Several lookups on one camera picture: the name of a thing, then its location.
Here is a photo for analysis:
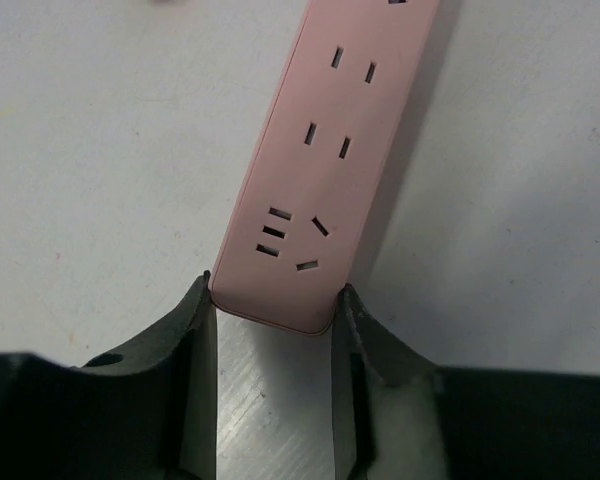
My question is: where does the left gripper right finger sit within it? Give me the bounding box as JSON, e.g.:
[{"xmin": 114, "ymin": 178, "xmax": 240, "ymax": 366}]
[{"xmin": 332, "ymin": 286, "xmax": 600, "ymax": 479}]

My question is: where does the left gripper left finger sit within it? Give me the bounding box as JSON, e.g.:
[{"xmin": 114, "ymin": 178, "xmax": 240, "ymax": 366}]
[{"xmin": 0, "ymin": 275, "xmax": 218, "ymax": 479}]

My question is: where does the pink power strip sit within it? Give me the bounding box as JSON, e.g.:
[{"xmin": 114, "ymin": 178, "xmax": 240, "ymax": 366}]
[{"xmin": 209, "ymin": 1, "xmax": 460, "ymax": 335}]

